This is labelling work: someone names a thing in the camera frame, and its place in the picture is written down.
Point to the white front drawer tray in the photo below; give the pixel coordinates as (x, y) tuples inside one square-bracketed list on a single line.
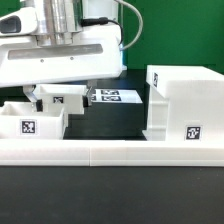
[(20, 120)]

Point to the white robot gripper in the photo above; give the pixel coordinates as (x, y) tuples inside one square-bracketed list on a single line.
[(94, 54)]

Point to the white drawer cabinet box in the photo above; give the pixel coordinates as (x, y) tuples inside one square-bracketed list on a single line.
[(186, 103)]

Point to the white rear drawer tray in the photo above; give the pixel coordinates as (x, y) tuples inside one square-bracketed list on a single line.
[(69, 95)]

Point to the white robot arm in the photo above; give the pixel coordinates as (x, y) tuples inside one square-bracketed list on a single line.
[(48, 41)]

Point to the white drawer tray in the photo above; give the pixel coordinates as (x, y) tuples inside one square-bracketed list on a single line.
[(69, 95), (20, 120)]

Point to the white front fence rail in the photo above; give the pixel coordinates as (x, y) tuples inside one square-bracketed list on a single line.
[(19, 152)]

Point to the white marker tag sheet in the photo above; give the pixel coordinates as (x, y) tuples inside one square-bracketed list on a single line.
[(116, 96)]

